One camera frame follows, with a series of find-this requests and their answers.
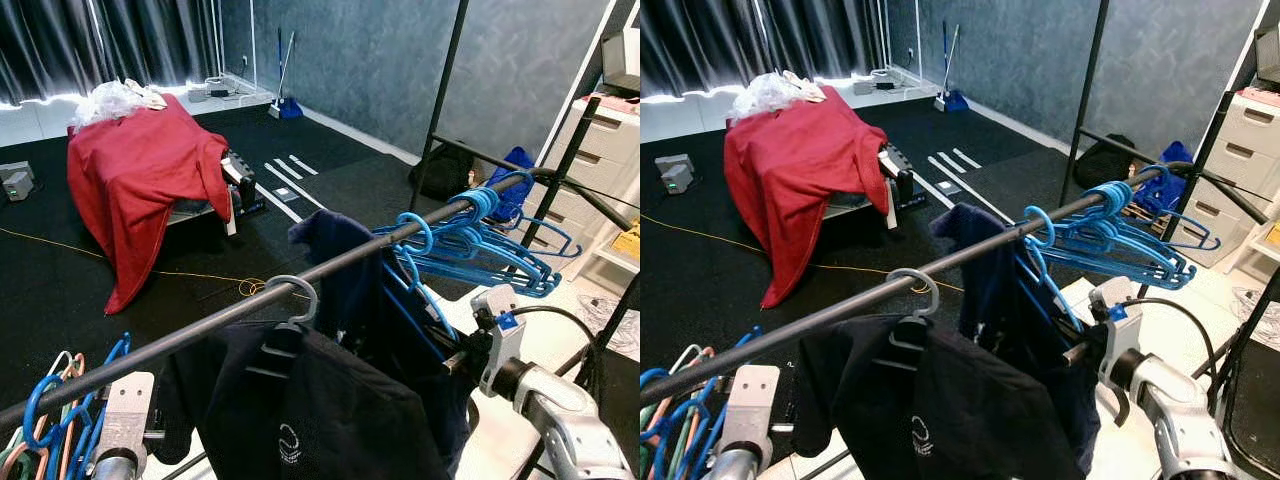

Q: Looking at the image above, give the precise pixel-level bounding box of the black backpack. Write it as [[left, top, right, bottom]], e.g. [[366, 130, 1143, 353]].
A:
[[408, 142, 477, 201], [1074, 132, 1138, 190]]

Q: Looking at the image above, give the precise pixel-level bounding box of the white wire fan guard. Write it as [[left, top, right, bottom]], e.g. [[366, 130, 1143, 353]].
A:
[[575, 295, 640, 359], [1230, 287, 1280, 351]]

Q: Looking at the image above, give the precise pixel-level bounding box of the white box appliance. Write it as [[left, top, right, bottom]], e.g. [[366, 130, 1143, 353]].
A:
[[1253, 24, 1280, 86], [600, 27, 640, 97]]

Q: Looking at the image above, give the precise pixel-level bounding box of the black hanger grey hook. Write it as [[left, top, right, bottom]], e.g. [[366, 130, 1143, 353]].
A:
[[246, 274, 320, 381], [884, 267, 942, 353]]

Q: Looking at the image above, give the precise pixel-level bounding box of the blue broom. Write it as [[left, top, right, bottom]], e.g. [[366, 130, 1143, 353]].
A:
[[267, 28, 304, 120], [933, 20, 970, 113]]

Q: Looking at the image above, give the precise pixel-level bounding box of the small grey box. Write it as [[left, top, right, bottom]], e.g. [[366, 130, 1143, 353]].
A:
[[655, 153, 699, 197], [0, 160, 37, 202]]

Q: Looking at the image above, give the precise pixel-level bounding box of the white power strip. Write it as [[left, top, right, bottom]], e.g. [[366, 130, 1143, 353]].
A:
[[852, 67, 909, 97], [186, 76, 251, 103]]

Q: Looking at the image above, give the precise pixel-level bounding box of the thin blue hanger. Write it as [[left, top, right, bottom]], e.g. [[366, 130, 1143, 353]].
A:
[[640, 325, 763, 480], [20, 335, 132, 480]]

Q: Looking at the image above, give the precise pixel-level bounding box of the red cloth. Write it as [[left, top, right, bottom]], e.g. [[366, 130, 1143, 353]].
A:
[[67, 95, 234, 315], [723, 85, 893, 310]]

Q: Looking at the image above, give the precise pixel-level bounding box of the thin green hanger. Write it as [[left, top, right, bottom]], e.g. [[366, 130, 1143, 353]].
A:
[[40, 395, 91, 480], [640, 400, 701, 480]]

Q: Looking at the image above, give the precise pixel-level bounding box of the black shirt round logo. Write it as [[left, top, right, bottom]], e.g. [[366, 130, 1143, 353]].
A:
[[793, 313, 1091, 480], [158, 318, 453, 480]]

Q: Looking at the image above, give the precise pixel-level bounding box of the white plastic bag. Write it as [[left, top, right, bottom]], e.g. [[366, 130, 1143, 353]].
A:
[[73, 78, 168, 127], [728, 68, 829, 123]]

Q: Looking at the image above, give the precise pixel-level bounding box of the blue fabric bag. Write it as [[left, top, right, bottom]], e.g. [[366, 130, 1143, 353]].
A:
[[1133, 140, 1195, 217], [488, 146, 538, 223]]

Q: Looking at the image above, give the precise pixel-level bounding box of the blue plastic hanger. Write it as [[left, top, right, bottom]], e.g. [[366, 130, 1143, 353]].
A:
[[1060, 165, 1223, 292], [1015, 205, 1091, 336], [1045, 195, 1196, 283], [420, 170, 583, 299], [375, 186, 531, 271], [1030, 180, 1171, 263], [400, 200, 561, 291], [385, 212, 463, 351]]

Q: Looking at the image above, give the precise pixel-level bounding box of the navy knit garment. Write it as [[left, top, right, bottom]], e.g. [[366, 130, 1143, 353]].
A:
[[930, 203, 1101, 441], [288, 210, 473, 421]]

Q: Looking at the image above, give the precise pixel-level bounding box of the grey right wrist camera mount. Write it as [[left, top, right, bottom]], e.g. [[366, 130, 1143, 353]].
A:
[[472, 284, 527, 398], [1090, 276, 1147, 393]]

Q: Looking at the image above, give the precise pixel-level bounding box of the black white machine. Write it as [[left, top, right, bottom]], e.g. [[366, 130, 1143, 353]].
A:
[[165, 148, 267, 238], [825, 140, 916, 231]]

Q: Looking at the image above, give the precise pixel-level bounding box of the black curtain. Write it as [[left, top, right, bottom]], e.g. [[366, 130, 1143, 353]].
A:
[[0, 0, 223, 104], [640, 0, 891, 99]]

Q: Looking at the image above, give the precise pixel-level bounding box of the long white floor tape strip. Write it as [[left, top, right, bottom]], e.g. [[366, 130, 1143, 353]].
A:
[[262, 162, 327, 212], [926, 156, 1012, 217]]

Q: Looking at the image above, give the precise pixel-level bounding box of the white drawer cabinet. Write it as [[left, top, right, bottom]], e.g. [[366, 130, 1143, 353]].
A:
[[538, 95, 640, 286], [1168, 88, 1280, 269]]

